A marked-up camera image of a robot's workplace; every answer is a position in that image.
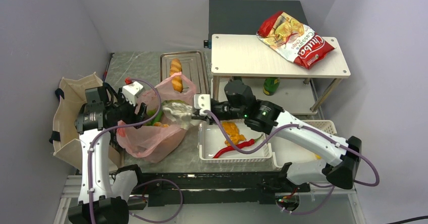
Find clear dumplings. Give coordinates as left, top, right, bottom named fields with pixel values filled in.
left=162, top=101, right=200, bottom=130

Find pink plastic grocery bag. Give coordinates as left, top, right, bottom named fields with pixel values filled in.
left=116, top=73, right=196, bottom=163

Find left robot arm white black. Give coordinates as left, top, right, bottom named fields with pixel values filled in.
left=68, top=82, right=147, bottom=223

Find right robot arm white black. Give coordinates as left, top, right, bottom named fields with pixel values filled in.
left=193, top=80, right=362, bottom=191

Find orange habanero pepper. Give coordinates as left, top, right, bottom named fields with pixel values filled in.
left=222, top=122, right=246, bottom=145

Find left white plastic basket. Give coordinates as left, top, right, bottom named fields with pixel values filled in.
left=198, top=119, right=273, bottom=163

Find white plastic basket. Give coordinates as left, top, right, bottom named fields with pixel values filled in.
left=270, top=120, right=337, bottom=170
left=198, top=119, right=273, bottom=163

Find red chili pepper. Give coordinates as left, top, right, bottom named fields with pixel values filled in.
left=212, top=134, right=263, bottom=159

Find right green glass bottle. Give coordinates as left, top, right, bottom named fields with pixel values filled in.
left=263, top=77, right=281, bottom=96

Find metal baking tray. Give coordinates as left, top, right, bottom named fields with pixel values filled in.
left=160, top=50, right=210, bottom=94

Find white two-tier shelf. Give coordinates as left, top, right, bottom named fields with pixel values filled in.
left=211, top=34, right=351, bottom=115

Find bread loaf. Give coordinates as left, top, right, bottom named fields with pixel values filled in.
left=169, top=58, right=184, bottom=93

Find beige canvas tote bag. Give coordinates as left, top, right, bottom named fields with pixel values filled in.
left=49, top=73, right=102, bottom=170

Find dark grey back panel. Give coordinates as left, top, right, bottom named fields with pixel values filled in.
left=203, top=0, right=308, bottom=49

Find red cassava chips bag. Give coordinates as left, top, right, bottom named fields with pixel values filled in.
left=256, top=11, right=335, bottom=70

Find right white plastic basket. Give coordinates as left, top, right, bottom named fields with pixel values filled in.
left=270, top=120, right=337, bottom=170

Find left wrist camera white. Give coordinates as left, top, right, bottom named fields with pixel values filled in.
left=122, top=82, right=144, bottom=106

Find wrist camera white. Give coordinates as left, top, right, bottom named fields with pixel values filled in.
left=122, top=82, right=144, bottom=106
left=193, top=94, right=211, bottom=111

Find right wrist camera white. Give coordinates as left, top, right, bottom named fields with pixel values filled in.
left=193, top=94, right=211, bottom=111

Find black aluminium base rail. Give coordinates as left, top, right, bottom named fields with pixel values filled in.
left=132, top=172, right=331, bottom=207

